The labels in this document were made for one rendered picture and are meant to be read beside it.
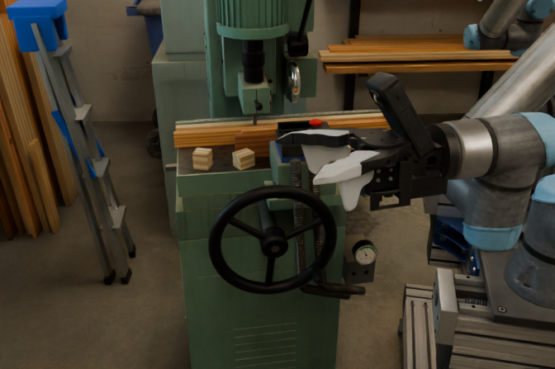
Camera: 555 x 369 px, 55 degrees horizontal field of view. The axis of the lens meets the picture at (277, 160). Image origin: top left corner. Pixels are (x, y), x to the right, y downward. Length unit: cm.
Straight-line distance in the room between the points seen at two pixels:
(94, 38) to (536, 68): 327
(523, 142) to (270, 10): 72
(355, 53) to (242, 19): 214
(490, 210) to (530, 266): 37
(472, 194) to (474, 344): 49
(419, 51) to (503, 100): 261
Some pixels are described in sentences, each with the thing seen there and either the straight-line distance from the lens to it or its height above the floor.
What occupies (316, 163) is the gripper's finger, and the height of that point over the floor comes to 119.
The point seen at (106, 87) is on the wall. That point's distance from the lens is 393.
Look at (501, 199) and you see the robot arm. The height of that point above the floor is 115.
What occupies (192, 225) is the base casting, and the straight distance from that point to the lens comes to 136.
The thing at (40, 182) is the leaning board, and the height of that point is 29.
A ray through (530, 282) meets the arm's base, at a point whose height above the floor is 85.
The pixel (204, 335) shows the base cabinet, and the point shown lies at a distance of 160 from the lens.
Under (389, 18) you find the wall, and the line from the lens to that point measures 382.
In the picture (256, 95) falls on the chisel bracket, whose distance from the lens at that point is 134.
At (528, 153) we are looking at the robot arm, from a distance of 73.
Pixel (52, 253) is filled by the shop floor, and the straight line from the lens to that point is 272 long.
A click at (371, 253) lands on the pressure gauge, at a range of 143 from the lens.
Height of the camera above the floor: 151
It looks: 27 degrees down
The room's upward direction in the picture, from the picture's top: straight up
